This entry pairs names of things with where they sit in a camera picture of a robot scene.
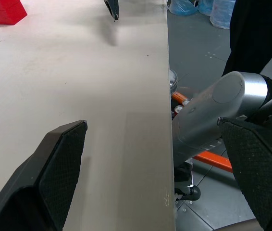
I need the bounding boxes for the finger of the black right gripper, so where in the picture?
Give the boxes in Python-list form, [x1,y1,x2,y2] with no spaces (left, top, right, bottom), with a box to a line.
[103,0,120,21]

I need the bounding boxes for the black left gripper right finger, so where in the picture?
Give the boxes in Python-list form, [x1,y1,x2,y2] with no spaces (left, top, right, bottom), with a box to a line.
[217,116,272,231]

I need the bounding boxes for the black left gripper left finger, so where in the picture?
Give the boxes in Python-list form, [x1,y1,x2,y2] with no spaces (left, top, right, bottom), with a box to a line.
[0,120,88,231]

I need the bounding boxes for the blue plastic bag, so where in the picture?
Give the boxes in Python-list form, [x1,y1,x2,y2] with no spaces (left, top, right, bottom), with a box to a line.
[168,0,198,16]
[197,0,215,16]

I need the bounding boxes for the black caster wheel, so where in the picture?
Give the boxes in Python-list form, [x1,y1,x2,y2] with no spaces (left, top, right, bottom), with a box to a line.
[174,163,202,202]

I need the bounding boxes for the silver robot body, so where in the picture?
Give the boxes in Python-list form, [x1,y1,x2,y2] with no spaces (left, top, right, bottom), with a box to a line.
[172,71,269,161]

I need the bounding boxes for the clear plastic dome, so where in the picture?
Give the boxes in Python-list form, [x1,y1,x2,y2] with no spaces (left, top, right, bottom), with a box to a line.
[169,69,179,93]

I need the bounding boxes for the red can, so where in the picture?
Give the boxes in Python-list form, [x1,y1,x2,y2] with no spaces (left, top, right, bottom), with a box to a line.
[173,105,184,118]

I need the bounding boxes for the red block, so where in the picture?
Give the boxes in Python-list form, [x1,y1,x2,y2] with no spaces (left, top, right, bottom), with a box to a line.
[0,0,28,26]

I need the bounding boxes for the person in black trousers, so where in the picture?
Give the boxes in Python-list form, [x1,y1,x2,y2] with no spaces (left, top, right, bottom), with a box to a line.
[222,0,272,88]

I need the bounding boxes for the orange metal stand frame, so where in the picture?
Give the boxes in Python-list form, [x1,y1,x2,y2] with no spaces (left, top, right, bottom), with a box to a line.
[171,92,234,173]

